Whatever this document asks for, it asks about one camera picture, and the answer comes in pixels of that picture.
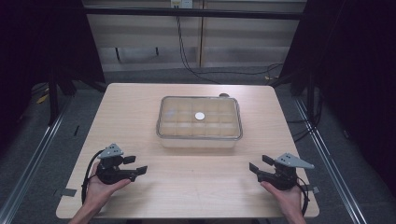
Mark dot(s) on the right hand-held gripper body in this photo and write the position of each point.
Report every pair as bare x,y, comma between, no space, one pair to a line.
285,179

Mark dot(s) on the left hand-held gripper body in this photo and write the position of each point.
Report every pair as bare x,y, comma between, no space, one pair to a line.
109,174

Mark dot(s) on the person's left hand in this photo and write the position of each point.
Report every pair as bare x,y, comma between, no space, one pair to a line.
99,191

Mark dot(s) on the person's right hand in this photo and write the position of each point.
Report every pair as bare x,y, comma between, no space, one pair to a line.
288,199

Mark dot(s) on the grey tape strip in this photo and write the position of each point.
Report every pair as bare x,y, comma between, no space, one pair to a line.
67,192
315,189

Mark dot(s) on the black tape piece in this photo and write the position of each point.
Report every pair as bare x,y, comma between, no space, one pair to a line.
76,130

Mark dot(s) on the clear plastic compartment box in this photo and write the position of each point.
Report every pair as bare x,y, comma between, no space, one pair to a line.
186,124

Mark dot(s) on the white round disc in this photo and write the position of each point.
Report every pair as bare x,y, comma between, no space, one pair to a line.
200,116

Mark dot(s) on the small dark round object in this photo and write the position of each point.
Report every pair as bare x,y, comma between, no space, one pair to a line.
223,95

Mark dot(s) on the yellow tape piece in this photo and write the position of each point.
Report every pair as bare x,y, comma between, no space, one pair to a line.
42,99

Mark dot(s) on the dark curtain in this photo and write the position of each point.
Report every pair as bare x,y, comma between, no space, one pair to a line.
37,46
358,77

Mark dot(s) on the black horizontal bar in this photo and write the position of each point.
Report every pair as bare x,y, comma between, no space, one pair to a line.
186,13

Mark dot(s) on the metal floor rail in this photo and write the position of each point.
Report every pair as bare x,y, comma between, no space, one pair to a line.
34,155
330,161

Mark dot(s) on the black stand post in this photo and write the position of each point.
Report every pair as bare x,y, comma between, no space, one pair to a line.
53,99

